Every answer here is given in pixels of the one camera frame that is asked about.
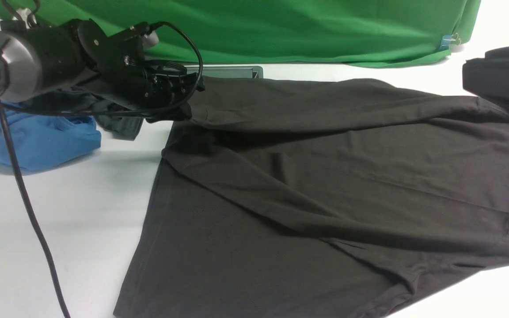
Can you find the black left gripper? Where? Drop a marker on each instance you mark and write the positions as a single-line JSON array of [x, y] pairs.
[[118, 71]]

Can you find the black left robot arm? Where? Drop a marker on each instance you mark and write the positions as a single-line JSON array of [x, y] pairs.
[[78, 53]]

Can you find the dark teal crumpled garment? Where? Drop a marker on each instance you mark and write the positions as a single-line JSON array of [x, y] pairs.
[[75, 99]]

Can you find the blue binder clip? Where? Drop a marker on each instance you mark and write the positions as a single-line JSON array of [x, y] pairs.
[[448, 41]]

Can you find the blue crumpled garment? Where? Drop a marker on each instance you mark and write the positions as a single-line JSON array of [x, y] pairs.
[[43, 142]]

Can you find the green backdrop cloth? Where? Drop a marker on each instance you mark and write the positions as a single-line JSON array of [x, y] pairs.
[[365, 33]]

